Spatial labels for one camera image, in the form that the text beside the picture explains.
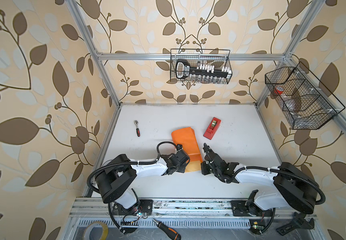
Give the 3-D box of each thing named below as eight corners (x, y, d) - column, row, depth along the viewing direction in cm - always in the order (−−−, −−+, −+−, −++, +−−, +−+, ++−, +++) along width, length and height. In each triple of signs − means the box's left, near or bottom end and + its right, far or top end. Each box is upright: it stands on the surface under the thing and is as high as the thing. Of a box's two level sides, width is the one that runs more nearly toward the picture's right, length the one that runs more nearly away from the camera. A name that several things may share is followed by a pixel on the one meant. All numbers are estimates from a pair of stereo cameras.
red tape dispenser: (203, 136, 103) (204, 131, 97) (212, 121, 111) (213, 115, 106) (211, 140, 101) (213, 135, 95) (219, 125, 109) (221, 119, 104)
